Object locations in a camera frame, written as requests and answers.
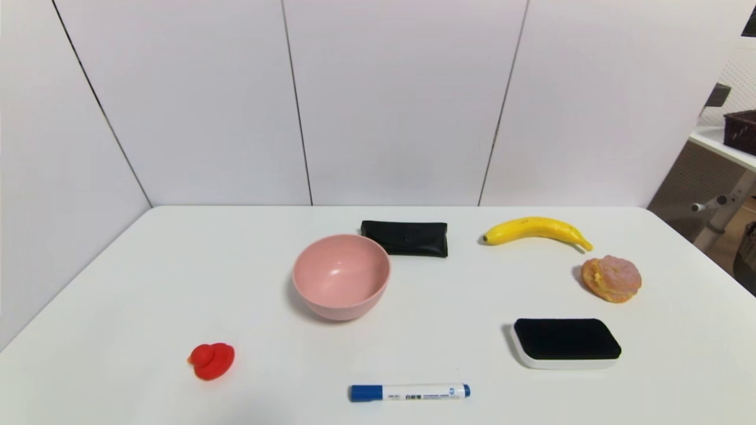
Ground yellow banana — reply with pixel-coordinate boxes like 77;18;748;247
483;217;594;252

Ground pink bowl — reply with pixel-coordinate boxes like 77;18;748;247
292;234;392;322

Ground black glasses case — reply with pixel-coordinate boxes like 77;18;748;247
360;220;449;259

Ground blue white marker pen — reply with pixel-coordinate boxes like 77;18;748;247
349;384;471;403

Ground red rubber duck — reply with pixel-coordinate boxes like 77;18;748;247
187;342;236;381

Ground black white whiteboard eraser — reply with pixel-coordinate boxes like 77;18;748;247
511;318;623;371

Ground sugared cream puff pastry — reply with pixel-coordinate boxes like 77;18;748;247
581;255;643;304

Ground dark grey box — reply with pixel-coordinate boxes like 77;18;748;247
704;83;732;108

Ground dark brown woven basket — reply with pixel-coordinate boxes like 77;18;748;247
723;110;756;156

